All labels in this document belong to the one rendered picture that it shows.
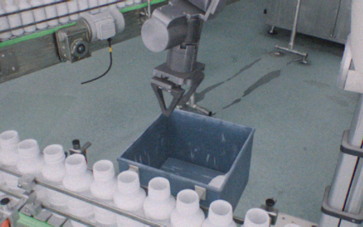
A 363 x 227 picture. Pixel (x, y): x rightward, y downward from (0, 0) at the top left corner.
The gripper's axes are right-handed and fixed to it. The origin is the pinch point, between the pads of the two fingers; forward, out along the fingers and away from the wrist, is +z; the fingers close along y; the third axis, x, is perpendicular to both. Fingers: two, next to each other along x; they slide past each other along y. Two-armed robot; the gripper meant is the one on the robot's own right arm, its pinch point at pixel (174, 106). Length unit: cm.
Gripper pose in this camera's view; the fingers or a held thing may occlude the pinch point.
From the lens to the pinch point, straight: 80.1
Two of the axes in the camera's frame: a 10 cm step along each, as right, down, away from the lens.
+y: -4.7, 3.7, -8.0
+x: 8.7, 3.4, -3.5
